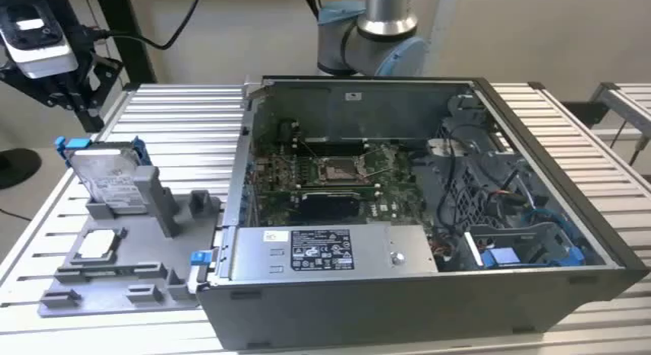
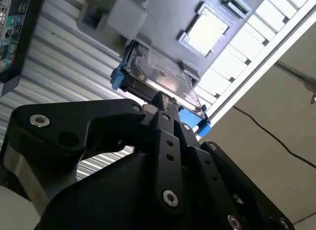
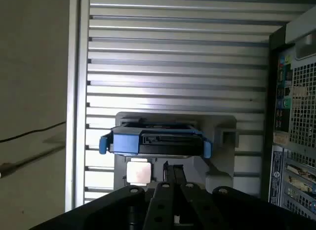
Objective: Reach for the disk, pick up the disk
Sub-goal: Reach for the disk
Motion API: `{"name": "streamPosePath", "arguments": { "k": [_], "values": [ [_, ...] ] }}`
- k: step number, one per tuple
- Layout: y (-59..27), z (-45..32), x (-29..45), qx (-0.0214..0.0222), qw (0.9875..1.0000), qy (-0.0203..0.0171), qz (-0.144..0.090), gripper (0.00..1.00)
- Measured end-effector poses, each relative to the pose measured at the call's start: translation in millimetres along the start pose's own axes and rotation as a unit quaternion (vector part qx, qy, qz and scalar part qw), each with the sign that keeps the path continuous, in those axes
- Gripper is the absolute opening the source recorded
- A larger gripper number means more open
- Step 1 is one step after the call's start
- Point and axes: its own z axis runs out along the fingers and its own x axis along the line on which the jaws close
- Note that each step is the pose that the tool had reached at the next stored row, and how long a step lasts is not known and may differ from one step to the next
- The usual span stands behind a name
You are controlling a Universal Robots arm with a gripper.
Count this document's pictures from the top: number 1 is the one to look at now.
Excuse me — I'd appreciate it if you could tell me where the hard disk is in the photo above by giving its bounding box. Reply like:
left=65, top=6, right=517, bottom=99
left=53, top=136, right=153, bottom=216

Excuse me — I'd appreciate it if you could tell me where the grey disk bay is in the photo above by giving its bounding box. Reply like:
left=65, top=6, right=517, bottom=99
left=456, top=221, right=605, bottom=272

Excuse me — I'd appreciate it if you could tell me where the black round stand base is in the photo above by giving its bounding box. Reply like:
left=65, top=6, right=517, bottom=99
left=0, top=148, right=41, bottom=189

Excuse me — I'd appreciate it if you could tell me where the silver CPU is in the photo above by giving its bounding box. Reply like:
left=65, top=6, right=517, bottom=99
left=78, top=229, right=122, bottom=259

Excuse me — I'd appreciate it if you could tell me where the grey parts rack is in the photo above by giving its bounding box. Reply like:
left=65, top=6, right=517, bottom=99
left=37, top=165, right=225, bottom=318

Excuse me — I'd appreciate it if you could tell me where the thin metal locking lever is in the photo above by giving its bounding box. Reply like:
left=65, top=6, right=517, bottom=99
left=297, top=138, right=320, bottom=160

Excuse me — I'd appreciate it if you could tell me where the green RAM stick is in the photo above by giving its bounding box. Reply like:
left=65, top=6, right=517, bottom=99
left=57, top=266, right=158, bottom=277

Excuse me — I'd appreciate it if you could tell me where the black RAM slot bank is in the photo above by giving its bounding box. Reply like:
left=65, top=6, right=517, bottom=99
left=292, top=137, right=372, bottom=158

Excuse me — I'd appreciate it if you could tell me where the CPU socket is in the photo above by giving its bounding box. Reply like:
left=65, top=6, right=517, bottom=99
left=317, top=156, right=365, bottom=183

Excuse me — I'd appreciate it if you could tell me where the silver power supply unit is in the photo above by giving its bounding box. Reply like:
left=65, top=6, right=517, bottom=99
left=228, top=224, right=439, bottom=282

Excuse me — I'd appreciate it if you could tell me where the black graphics card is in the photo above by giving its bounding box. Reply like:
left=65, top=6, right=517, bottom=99
left=297, top=190, right=362, bottom=225

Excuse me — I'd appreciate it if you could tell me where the green motherboard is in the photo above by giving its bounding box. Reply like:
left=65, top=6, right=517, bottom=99
left=250, top=141, right=433, bottom=229

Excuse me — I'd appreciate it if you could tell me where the grey metal drive cage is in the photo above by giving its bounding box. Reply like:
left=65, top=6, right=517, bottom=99
left=411, top=117, right=560, bottom=234

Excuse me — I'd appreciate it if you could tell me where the open black PC case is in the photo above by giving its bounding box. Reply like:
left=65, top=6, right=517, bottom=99
left=194, top=75, right=651, bottom=350

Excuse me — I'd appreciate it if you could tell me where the blue carrier in bay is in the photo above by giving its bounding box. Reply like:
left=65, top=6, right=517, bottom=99
left=480, top=248, right=520, bottom=265

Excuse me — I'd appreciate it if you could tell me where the metal slat side table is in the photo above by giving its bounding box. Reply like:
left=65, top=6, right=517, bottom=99
left=588, top=82, right=651, bottom=137

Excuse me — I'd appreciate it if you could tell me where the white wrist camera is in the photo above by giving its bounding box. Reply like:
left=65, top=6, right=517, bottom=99
left=0, top=4, right=80, bottom=80

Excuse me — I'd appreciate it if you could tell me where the black upright post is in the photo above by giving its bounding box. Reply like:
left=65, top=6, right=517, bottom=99
left=93, top=0, right=156, bottom=85

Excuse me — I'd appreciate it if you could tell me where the black camera cable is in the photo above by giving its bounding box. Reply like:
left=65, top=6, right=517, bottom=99
left=88, top=0, right=202, bottom=51

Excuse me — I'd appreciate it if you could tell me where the long black wire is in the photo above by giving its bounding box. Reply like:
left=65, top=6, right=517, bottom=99
left=439, top=124, right=479, bottom=234

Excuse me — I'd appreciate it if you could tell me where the black connector with orange wire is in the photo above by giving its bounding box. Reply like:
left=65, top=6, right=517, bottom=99
left=487, top=190, right=525, bottom=219

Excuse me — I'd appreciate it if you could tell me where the light blue wire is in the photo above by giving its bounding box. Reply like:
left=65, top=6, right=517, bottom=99
left=523, top=206, right=580, bottom=238

